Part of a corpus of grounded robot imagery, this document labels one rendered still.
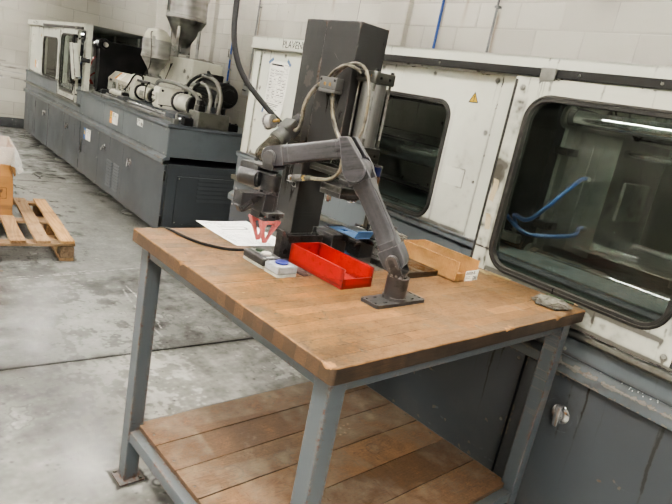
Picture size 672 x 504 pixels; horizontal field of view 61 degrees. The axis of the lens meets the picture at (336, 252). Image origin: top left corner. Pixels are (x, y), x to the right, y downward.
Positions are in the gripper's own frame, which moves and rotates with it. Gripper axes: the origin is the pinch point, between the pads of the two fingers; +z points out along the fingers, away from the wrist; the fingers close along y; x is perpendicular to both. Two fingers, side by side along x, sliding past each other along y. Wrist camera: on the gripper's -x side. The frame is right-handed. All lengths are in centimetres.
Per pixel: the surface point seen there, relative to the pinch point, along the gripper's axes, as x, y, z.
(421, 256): 59, 15, 3
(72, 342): -4, -136, 99
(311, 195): 36.2, -23.3, -8.3
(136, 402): -20, -27, 66
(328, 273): 10.1, 20.8, 3.9
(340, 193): 25.6, 2.6, -15.4
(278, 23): 338, -497, -114
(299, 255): 10.1, 6.8, 3.4
